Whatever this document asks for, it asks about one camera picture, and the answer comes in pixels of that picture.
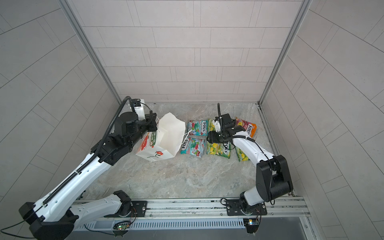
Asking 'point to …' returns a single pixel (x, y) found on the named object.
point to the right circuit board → (251, 224)
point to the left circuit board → (122, 226)
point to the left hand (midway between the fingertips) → (160, 112)
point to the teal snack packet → (198, 127)
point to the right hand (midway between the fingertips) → (210, 138)
